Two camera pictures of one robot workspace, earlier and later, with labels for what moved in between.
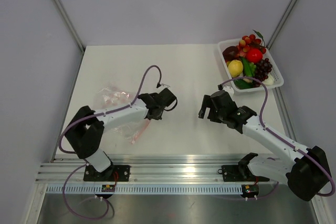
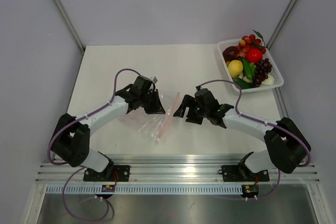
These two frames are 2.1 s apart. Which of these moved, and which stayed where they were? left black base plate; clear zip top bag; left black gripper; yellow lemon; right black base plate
Moved: clear zip top bag; left black gripper
Stayed: left black base plate; yellow lemon; right black base plate
